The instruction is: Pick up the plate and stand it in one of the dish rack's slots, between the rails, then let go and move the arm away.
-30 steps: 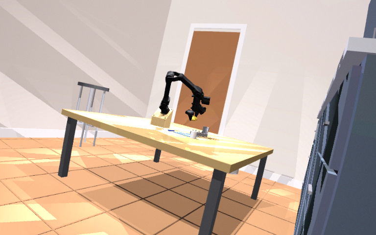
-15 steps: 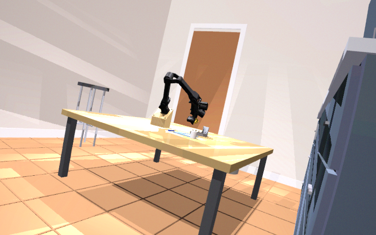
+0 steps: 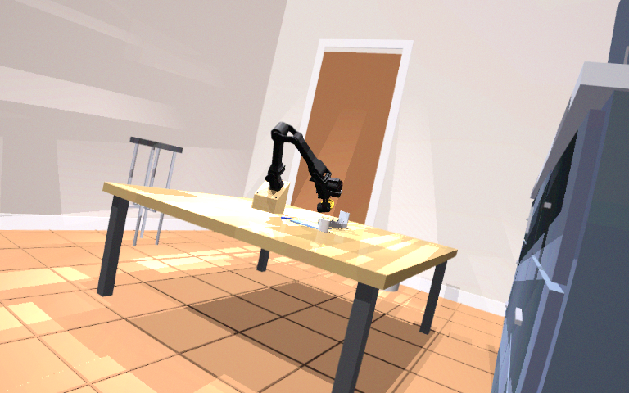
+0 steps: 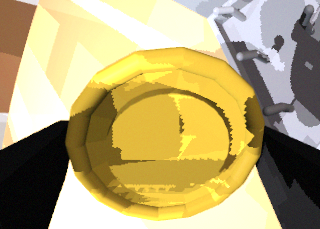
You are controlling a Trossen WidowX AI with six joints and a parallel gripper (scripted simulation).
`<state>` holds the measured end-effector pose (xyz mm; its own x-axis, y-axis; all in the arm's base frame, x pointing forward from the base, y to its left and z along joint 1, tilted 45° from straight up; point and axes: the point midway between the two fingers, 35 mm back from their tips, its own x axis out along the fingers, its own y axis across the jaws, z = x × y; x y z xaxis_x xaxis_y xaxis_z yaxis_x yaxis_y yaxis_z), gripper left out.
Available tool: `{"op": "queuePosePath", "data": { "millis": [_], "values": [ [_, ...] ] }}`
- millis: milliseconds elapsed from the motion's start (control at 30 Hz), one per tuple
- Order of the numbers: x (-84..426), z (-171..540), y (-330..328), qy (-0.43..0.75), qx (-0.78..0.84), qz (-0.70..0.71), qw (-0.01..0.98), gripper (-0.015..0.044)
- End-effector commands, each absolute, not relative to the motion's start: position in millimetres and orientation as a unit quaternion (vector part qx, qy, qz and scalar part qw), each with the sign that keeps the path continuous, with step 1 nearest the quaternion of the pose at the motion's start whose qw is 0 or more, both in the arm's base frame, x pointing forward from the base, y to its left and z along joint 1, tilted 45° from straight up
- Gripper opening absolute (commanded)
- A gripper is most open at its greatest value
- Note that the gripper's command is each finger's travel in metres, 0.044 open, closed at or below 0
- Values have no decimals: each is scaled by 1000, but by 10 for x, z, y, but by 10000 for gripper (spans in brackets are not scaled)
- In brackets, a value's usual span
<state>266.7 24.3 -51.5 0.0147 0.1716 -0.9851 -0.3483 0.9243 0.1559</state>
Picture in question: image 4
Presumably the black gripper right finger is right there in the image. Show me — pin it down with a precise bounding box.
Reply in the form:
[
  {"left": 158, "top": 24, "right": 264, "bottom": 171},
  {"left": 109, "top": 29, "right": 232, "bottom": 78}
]
[{"left": 255, "top": 125, "right": 320, "bottom": 229}]

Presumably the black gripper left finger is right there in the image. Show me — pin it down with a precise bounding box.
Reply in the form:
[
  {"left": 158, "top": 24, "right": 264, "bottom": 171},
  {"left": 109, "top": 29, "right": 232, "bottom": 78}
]
[{"left": 0, "top": 120, "right": 71, "bottom": 229}]

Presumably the yellow plate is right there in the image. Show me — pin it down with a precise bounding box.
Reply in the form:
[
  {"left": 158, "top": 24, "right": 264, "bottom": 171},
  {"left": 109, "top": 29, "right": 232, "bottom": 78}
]
[{"left": 65, "top": 46, "right": 265, "bottom": 221}]

